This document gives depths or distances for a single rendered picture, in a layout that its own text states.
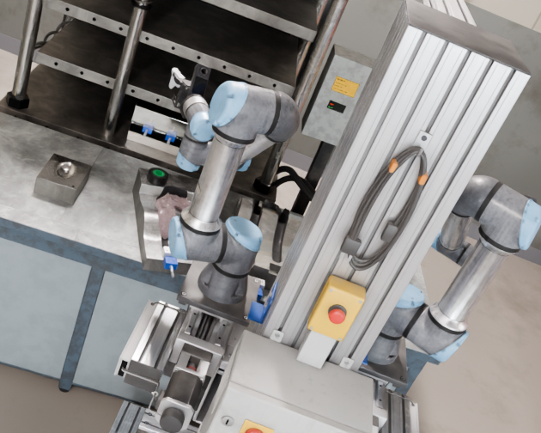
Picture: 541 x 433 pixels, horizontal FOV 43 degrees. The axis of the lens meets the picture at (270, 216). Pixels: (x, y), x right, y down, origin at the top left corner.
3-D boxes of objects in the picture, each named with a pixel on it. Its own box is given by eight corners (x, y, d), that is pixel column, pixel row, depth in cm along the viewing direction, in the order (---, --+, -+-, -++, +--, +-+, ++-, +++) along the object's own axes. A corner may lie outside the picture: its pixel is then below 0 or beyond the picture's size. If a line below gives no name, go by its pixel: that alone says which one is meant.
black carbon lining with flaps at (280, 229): (280, 268, 256) (289, 248, 252) (240, 254, 254) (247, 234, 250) (283, 220, 286) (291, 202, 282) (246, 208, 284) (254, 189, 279)
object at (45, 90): (271, 210, 319) (276, 200, 316) (-6, 116, 302) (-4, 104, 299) (278, 136, 391) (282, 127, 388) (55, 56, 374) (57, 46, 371)
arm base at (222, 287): (240, 311, 200) (252, 285, 196) (191, 292, 200) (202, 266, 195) (249, 282, 214) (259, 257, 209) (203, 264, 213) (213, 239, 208)
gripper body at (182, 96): (170, 98, 218) (177, 116, 209) (181, 75, 215) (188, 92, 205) (191, 106, 222) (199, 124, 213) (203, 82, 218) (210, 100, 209)
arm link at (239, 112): (217, 272, 194) (285, 103, 167) (167, 267, 188) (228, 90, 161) (209, 246, 204) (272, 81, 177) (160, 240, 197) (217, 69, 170)
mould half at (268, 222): (288, 296, 255) (301, 269, 249) (221, 275, 252) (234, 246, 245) (291, 226, 298) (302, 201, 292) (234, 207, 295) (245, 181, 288)
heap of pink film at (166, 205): (203, 245, 253) (210, 228, 250) (157, 238, 247) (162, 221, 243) (193, 204, 274) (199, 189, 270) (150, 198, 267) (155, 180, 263)
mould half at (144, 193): (213, 278, 249) (222, 255, 243) (142, 270, 239) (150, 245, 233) (193, 200, 288) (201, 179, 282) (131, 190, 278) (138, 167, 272)
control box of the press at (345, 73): (280, 325, 370) (398, 80, 298) (227, 307, 366) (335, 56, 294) (282, 300, 389) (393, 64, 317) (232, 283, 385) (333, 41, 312)
